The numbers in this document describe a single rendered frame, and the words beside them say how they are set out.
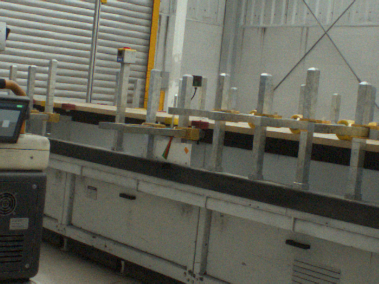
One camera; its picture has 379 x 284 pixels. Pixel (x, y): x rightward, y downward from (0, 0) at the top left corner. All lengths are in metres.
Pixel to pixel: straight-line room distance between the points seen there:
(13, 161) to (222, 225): 1.27
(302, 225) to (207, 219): 0.82
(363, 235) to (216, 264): 1.07
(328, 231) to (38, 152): 1.10
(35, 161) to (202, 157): 1.15
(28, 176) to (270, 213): 0.98
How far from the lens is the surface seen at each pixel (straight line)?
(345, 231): 2.83
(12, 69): 4.94
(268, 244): 3.41
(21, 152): 2.72
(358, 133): 2.68
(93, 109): 4.38
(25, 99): 2.62
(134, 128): 3.25
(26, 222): 2.77
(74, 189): 4.70
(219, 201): 3.29
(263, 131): 3.10
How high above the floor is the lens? 0.99
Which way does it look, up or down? 3 degrees down
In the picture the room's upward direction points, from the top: 6 degrees clockwise
